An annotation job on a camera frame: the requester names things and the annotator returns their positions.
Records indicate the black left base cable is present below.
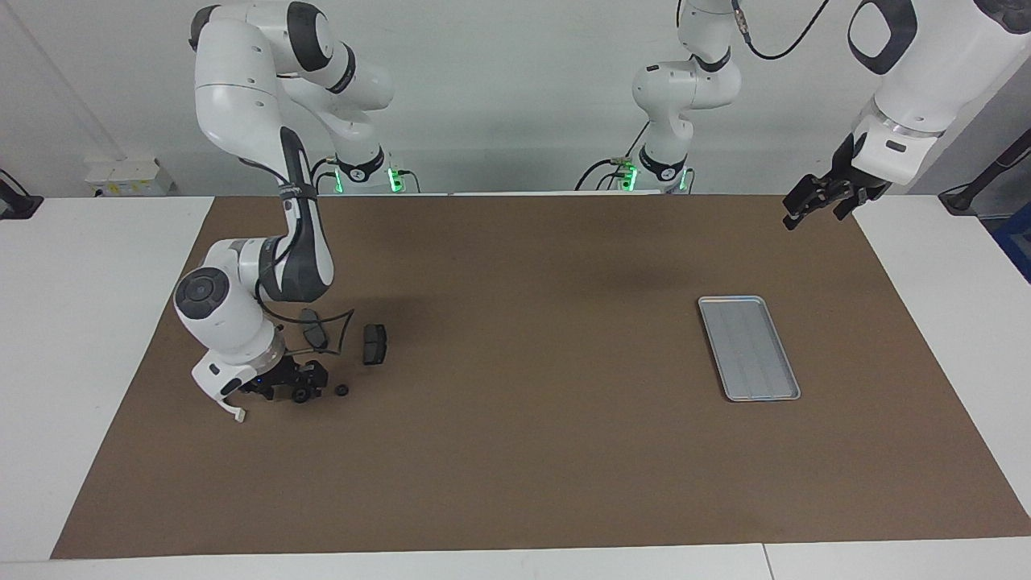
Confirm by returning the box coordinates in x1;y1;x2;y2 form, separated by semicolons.
575;121;652;192

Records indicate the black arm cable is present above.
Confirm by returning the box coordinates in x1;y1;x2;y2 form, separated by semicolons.
729;0;830;61
242;129;356;359

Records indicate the blue crate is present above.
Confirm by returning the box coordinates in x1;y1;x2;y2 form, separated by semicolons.
992;201;1031;283

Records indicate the brown table mat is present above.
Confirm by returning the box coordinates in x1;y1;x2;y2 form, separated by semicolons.
50;193;1031;561

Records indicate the long dark brake pad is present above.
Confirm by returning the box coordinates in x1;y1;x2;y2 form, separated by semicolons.
300;309;329;353

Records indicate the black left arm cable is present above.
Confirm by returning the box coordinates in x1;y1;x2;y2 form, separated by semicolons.
729;0;830;61

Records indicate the black stand with pole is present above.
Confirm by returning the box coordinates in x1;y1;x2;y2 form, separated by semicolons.
938;129;1031;217

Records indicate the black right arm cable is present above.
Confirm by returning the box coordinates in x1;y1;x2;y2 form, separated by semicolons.
242;129;356;359

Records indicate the black right base cable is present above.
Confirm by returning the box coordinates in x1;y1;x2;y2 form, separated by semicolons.
306;153;421;194

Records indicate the black clamp mount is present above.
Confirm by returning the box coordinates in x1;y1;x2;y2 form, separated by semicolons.
0;169;43;220

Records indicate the silver metal tray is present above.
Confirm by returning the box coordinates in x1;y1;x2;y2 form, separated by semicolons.
698;296;802;403

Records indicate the white box with labels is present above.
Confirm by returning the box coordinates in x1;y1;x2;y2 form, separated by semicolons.
85;157;174;198

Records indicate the black base cable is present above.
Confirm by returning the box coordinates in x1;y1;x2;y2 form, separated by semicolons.
306;153;421;194
575;121;652;192

